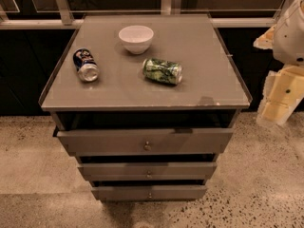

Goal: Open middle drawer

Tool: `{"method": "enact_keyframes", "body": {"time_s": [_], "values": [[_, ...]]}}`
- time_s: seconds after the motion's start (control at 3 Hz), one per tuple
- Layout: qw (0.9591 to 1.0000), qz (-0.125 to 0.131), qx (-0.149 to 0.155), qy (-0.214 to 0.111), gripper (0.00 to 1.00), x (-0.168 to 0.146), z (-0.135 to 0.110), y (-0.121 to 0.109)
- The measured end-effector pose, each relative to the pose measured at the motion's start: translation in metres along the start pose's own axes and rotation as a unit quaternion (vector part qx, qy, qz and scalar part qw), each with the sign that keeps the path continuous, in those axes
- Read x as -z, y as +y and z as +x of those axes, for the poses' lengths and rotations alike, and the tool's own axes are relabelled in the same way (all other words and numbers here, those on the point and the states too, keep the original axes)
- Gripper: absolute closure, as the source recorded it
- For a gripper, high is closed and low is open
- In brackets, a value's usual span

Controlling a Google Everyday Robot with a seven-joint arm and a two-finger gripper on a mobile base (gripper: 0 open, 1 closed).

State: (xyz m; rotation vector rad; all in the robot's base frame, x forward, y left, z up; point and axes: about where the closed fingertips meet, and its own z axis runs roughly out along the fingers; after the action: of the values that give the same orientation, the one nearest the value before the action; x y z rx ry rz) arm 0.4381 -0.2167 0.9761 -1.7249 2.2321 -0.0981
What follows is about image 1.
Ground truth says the grey drawer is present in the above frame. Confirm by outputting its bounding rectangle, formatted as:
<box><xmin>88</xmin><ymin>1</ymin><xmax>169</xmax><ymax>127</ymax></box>
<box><xmin>91</xmin><ymin>185</ymin><xmax>206</xmax><ymax>201</ymax></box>
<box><xmin>79</xmin><ymin>162</ymin><xmax>217</xmax><ymax>181</ymax></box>
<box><xmin>57</xmin><ymin>128</ymin><xmax>233</xmax><ymax>156</ymax></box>

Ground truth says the metal railing frame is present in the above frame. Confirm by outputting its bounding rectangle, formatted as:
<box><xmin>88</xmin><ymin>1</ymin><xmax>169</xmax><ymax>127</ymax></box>
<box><xmin>0</xmin><ymin>0</ymin><xmax>294</xmax><ymax>29</ymax></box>

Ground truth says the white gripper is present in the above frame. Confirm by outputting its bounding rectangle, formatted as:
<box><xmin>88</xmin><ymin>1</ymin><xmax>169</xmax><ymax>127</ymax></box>
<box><xmin>253</xmin><ymin>0</ymin><xmax>304</xmax><ymax>126</ymax></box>

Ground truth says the white ceramic bowl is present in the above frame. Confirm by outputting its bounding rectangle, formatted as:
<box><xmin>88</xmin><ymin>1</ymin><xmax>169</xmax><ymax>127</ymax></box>
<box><xmin>119</xmin><ymin>25</ymin><xmax>154</xmax><ymax>54</ymax></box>

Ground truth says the green soda can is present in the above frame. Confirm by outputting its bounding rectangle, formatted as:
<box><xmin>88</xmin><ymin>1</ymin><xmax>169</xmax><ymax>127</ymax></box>
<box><xmin>142</xmin><ymin>58</ymin><xmax>182</xmax><ymax>86</ymax></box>

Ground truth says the grey drawer cabinet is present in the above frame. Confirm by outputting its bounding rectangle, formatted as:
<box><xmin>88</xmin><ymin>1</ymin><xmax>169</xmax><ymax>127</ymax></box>
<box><xmin>40</xmin><ymin>15</ymin><xmax>251</xmax><ymax>188</ymax></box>

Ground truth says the grey bottom drawer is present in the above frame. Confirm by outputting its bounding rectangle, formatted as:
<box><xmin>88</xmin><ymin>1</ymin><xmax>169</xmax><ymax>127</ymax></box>
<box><xmin>91</xmin><ymin>185</ymin><xmax>206</xmax><ymax>201</ymax></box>

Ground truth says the grey top drawer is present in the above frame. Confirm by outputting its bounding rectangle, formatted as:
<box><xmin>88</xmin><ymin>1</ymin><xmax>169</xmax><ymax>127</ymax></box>
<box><xmin>57</xmin><ymin>128</ymin><xmax>233</xmax><ymax>156</ymax></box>

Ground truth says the blue soda can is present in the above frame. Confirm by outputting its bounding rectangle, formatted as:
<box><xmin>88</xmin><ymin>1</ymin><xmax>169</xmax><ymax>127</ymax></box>
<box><xmin>73</xmin><ymin>48</ymin><xmax>99</xmax><ymax>82</ymax></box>

